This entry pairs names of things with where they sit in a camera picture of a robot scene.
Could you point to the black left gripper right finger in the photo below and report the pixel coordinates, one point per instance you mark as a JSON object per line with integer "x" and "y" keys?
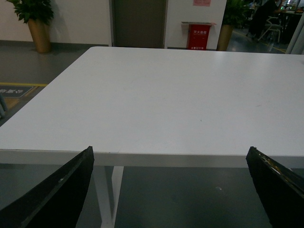
{"x": 281, "y": 191}

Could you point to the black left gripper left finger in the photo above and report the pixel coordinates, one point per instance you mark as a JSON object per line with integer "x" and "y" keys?
{"x": 57, "y": 201}

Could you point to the white table leg left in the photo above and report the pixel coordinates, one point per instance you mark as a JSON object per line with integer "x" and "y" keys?
{"x": 108, "y": 180}

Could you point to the white office chair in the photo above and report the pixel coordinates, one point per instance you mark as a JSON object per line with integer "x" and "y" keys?
{"x": 271, "y": 26}

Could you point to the red fire extinguisher box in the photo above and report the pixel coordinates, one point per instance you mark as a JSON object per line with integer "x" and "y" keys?
{"x": 198, "y": 34}

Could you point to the seated person in black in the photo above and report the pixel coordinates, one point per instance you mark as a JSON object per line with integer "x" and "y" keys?
{"x": 270, "y": 8}

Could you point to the right potted plant gold pot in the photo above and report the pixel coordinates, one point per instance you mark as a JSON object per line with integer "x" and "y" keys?
{"x": 234, "y": 16}

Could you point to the potted plant gold pot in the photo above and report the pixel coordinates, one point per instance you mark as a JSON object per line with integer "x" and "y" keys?
{"x": 234, "y": 16}
{"x": 37, "y": 14}

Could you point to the left potted plant gold pot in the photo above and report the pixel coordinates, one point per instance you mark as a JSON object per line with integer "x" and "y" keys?
{"x": 37, "y": 14}

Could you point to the grey door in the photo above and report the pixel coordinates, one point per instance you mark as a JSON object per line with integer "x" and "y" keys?
{"x": 138, "y": 23}

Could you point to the pink paper wall notice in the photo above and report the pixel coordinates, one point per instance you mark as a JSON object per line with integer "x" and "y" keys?
{"x": 202, "y": 3}

